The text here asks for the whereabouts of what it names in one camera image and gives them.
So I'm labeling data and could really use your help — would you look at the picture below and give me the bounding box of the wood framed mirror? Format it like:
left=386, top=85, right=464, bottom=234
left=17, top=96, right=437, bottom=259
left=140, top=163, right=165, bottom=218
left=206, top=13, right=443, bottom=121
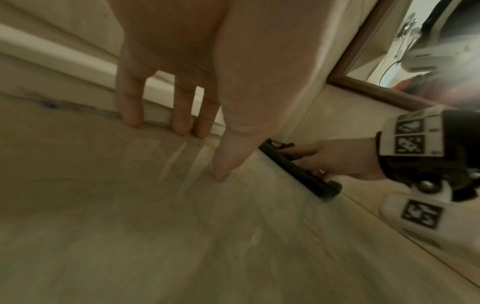
left=327, top=0, right=480, bottom=111

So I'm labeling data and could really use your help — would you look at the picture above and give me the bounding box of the black cloth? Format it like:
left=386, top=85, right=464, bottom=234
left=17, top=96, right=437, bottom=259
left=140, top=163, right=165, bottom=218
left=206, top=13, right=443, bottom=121
left=258, top=138, right=343, bottom=200

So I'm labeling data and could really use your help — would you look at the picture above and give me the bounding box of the black wristband with white markers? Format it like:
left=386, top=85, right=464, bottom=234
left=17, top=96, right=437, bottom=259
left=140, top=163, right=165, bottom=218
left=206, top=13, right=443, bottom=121
left=375, top=106, right=480, bottom=191

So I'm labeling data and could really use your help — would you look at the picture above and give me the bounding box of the person's right hand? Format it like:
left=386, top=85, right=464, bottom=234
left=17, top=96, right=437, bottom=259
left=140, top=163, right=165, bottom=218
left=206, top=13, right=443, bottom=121
left=279, top=138, right=388, bottom=182

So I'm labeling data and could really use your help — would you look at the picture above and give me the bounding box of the person's left hand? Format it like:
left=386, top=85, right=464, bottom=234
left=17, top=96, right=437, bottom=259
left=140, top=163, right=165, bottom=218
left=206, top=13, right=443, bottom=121
left=106, top=0, right=354, bottom=182

